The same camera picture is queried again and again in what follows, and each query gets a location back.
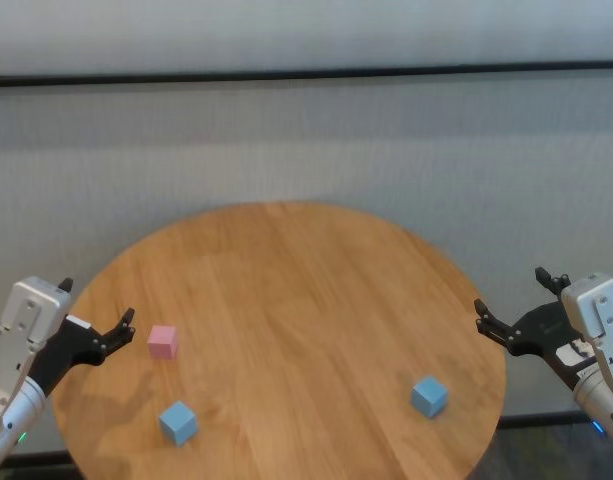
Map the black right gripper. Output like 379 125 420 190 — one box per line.
473 266 601 390

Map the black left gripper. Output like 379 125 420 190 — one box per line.
28 277 137 399

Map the pink cube block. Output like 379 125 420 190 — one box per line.
147 324 180 361

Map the blue cube block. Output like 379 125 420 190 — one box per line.
410 375 450 420
158 400 200 447

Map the black horizontal wall rail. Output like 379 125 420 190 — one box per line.
0 58 613 89

